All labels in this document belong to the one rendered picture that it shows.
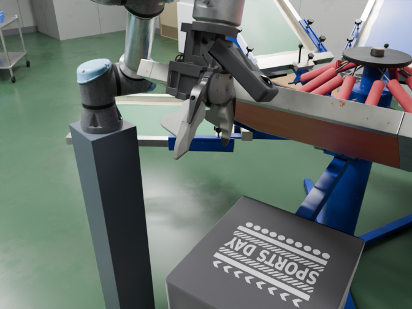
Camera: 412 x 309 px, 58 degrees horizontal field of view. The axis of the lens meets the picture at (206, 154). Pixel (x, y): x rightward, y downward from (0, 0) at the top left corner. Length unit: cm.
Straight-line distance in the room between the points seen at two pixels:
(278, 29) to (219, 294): 199
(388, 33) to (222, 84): 234
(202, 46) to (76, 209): 256
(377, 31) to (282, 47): 67
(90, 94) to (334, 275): 95
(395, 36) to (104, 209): 215
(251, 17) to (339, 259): 185
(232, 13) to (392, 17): 246
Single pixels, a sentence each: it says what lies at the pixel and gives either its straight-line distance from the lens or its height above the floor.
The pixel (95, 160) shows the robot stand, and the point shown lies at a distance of 136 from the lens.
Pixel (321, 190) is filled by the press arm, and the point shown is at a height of 92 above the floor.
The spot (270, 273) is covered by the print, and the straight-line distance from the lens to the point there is 116.
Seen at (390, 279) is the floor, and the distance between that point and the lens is 265.
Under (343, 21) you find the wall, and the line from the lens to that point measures 557.
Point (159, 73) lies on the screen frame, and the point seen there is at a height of 154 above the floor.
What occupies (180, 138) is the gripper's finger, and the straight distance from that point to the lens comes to 54.
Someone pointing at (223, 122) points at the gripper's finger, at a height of 152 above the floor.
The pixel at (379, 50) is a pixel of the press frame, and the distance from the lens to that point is 196.
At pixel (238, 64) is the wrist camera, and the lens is 55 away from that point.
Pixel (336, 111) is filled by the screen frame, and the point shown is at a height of 154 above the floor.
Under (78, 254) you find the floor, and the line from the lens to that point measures 267.
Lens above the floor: 179
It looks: 30 degrees down
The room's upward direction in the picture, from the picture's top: straight up
